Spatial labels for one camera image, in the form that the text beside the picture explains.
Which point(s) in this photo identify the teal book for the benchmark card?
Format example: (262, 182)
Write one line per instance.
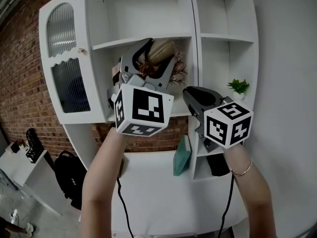
(182, 157)

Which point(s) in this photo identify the dried red branch decoration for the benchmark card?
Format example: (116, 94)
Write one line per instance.
(177, 71)

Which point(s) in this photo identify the person's right forearm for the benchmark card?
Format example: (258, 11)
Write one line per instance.
(252, 197)

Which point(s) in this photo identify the person's left forearm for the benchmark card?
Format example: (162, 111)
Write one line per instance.
(101, 187)

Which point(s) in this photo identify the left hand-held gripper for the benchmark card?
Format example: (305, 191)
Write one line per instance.
(146, 105)

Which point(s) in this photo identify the white side desk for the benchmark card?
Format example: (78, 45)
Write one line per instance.
(22, 167)

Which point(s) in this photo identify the beige woven item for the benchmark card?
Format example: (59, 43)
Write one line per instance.
(161, 52)

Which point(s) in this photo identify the black mesh file holder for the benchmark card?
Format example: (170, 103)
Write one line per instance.
(33, 145)

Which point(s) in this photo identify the ribbed glass cabinet door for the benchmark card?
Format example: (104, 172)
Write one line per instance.
(64, 66)

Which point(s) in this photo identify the black backpack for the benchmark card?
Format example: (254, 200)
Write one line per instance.
(70, 177)

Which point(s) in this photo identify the white shelf cabinet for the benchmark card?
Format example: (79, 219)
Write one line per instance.
(213, 21)

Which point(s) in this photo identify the black pouch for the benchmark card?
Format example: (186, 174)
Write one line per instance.
(218, 165)

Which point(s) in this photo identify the small green potted plant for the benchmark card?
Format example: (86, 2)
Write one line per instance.
(239, 88)

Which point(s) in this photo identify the round cabinet door knob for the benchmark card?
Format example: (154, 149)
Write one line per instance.
(80, 50)

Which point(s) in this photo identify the white table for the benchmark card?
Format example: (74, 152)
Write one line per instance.
(161, 195)

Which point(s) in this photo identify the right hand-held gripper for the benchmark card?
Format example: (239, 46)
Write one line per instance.
(227, 125)

